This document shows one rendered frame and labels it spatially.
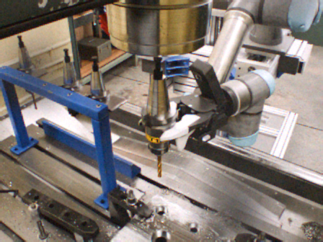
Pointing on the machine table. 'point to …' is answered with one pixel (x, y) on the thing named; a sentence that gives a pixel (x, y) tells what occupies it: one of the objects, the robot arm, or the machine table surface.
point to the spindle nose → (159, 26)
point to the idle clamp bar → (63, 215)
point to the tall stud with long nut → (37, 220)
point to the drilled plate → (179, 217)
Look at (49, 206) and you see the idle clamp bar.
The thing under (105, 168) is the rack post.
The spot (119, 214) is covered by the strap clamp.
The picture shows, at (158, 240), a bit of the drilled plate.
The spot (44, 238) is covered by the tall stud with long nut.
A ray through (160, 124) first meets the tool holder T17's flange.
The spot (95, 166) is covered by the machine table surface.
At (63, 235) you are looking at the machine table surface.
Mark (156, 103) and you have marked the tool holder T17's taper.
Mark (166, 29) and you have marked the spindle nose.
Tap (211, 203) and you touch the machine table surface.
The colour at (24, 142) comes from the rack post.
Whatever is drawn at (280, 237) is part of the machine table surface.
